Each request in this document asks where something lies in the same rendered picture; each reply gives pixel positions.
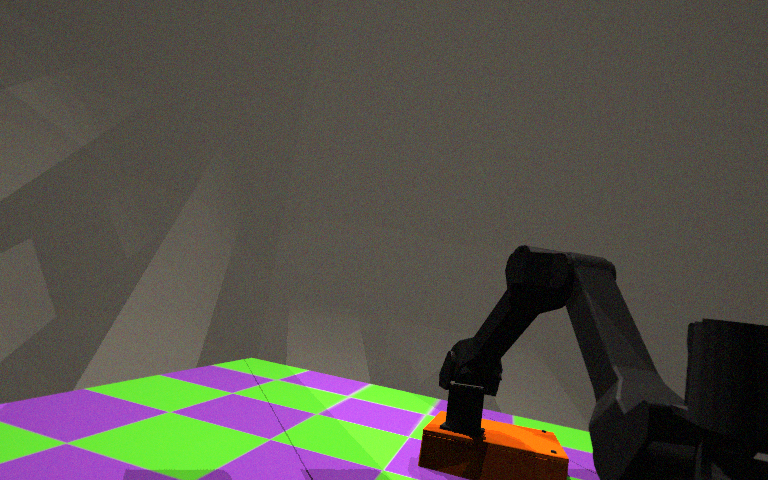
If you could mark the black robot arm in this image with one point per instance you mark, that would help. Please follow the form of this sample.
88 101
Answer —
640 429

